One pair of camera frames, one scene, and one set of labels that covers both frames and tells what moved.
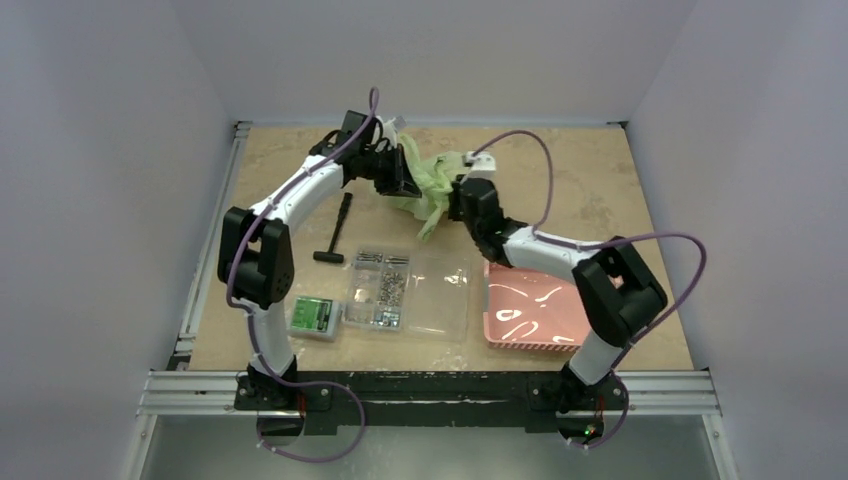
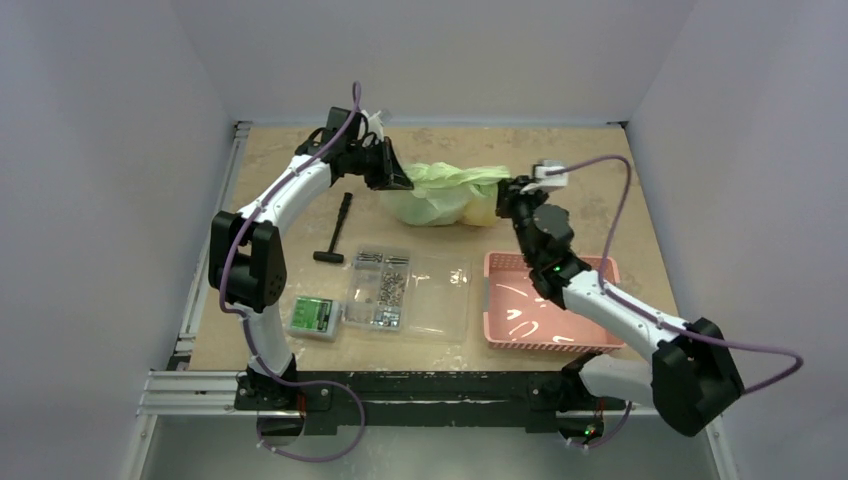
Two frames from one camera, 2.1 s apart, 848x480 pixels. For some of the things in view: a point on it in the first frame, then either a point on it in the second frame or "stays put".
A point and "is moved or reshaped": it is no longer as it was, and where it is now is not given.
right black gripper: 460,201 → 506,198
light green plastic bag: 433,175 is moved or reshaped
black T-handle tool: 329,256 stays put
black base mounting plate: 432,398 stays put
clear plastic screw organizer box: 425,295 stays put
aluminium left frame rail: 220,220 stays put
